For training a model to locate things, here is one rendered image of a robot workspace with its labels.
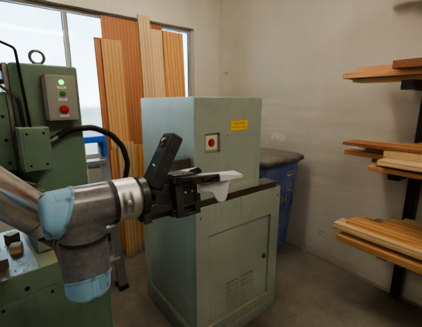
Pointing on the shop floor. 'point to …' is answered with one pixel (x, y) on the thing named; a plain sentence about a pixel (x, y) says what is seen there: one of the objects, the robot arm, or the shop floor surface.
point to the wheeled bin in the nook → (287, 180)
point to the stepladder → (115, 223)
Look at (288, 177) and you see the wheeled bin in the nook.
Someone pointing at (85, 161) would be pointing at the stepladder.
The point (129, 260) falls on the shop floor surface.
